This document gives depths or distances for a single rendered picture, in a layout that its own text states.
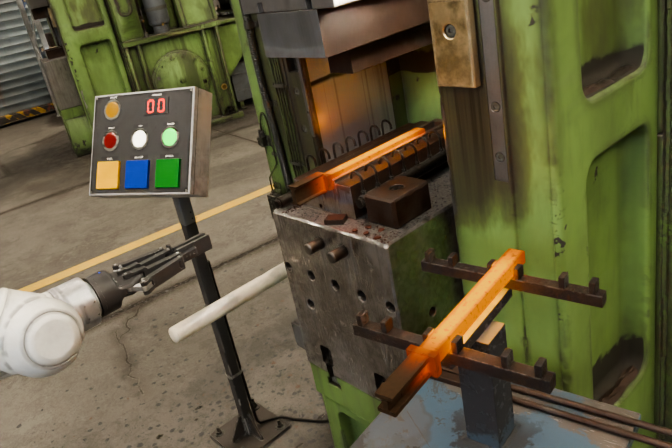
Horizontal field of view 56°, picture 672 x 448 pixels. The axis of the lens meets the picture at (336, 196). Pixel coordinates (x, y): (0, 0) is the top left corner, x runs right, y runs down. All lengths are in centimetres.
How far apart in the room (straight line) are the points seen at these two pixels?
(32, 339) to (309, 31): 76
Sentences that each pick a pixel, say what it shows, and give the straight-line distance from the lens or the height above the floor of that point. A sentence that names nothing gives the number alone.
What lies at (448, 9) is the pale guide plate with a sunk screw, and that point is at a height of 133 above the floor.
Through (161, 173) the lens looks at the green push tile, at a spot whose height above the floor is 101.
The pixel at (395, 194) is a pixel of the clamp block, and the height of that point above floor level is 98.
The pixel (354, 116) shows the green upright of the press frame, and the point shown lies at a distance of 171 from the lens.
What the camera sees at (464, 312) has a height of 95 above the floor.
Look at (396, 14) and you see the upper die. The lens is 143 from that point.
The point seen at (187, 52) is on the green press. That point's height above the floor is 73.
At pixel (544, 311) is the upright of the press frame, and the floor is 71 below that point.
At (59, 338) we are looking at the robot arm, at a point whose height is 107.
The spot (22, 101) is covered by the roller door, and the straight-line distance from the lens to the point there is 923.
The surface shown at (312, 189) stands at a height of 99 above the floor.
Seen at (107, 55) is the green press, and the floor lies 86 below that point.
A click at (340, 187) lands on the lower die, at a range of 138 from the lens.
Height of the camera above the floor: 149
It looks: 22 degrees down
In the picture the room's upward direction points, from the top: 11 degrees counter-clockwise
